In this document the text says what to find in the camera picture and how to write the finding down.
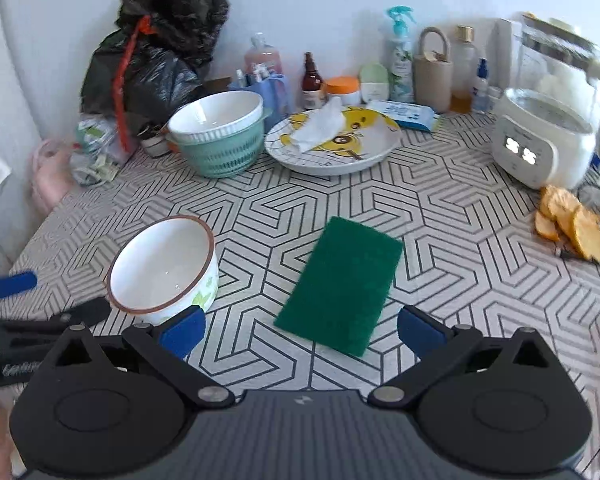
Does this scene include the pink plastic container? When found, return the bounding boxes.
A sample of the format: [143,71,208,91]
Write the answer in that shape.
[29,137,77,212]

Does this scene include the beige flask with handle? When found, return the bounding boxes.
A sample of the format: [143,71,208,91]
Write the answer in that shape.
[412,26,454,114]

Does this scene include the white ribbed bowl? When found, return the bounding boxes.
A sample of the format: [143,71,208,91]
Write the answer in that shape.
[167,91,265,144]

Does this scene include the red plastic strip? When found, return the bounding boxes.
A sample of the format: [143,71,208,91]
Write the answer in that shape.
[111,0,189,155]

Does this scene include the teal plastic colander basket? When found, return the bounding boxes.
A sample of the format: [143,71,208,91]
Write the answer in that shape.
[166,105,272,179]

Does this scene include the blue desk organizer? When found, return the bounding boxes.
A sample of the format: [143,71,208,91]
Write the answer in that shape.
[228,67,294,122]

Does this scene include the glass kettle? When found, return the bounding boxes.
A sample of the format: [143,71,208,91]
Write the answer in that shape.
[520,12,600,162]

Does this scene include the pink liquid bottle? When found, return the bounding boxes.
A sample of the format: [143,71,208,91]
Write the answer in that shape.
[243,32,284,79]

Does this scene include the white bowl with brown rim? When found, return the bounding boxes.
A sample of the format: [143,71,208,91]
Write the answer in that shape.
[105,215,221,327]

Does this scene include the green scouring pad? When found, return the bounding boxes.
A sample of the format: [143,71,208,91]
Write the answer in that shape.
[273,216,405,359]

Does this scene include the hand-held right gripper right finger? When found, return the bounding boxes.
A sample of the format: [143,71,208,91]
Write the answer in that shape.
[367,305,563,408]

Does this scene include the clear plastic bag of packets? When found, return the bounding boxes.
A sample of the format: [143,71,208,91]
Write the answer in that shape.
[69,111,132,187]

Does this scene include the brown spray bottle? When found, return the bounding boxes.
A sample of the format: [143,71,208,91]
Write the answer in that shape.
[301,51,327,112]

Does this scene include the black and white jar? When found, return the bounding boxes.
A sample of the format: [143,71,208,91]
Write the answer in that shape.
[139,126,173,159]

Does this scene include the blue wet wipes pack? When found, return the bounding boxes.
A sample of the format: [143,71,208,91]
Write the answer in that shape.
[365,100,442,134]

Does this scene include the white kettle base appliance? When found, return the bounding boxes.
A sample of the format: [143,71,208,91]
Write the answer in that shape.
[489,87,599,192]

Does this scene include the gold cap clear bottle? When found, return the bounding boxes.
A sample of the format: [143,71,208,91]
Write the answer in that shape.
[450,25,482,114]

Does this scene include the yellow cartoon printed plate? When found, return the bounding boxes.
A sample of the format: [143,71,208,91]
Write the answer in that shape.
[263,106,404,177]

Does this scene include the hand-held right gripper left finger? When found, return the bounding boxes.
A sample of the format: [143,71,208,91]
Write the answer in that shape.
[40,305,236,407]

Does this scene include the white crumpled tissue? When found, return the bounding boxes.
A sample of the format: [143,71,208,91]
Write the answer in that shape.
[291,96,347,154]

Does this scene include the small blue cap bottle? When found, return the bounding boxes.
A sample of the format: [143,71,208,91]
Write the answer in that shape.
[472,57,492,114]

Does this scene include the orange lid jar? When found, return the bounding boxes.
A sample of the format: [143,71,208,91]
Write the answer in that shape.
[324,76,362,109]

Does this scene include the white carton box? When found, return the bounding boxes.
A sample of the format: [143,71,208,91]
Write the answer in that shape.
[490,17,527,92]

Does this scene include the geometric patterned tablecloth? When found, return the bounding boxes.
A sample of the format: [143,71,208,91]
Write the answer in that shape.
[10,110,600,476]

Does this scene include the large orange peel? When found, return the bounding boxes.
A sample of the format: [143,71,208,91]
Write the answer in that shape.
[569,204,600,267]

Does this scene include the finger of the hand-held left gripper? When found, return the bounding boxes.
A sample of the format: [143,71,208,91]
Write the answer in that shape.
[0,271,39,312]
[0,296,112,334]

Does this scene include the green lid white jar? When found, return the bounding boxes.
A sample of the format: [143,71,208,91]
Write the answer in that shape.
[358,62,391,104]

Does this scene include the black garbage bag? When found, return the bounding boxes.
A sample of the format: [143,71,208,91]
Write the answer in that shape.
[80,0,231,128]

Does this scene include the teal trigger spray bottle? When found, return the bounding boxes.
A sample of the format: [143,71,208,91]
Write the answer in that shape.
[385,6,418,104]

